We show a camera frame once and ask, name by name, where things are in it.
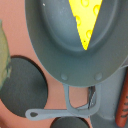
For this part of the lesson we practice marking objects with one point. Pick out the grey saucepan with handle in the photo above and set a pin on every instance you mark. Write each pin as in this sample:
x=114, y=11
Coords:
x=53, y=34

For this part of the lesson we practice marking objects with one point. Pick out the yellow cheese wedge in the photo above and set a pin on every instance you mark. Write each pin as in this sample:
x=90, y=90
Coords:
x=86, y=13

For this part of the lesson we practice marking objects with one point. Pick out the grey pot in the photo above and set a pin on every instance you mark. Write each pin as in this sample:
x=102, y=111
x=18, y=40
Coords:
x=110, y=95

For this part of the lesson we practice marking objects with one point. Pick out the brown toy sausage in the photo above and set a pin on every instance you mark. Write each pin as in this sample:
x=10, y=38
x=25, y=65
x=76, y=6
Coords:
x=122, y=111

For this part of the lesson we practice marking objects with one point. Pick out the black burner disc front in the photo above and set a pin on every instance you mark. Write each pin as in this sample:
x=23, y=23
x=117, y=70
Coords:
x=25, y=89

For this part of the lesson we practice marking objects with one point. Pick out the black burner disc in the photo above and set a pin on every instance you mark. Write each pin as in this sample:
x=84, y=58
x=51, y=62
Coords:
x=25, y=89
x=69, y=122

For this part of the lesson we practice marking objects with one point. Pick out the black burner disc back left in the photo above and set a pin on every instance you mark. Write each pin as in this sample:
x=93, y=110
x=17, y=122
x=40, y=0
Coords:
x=69, y=122

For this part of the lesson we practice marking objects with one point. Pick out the beige bowl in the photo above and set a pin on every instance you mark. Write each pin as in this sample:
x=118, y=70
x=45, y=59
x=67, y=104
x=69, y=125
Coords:
x=5, y=59

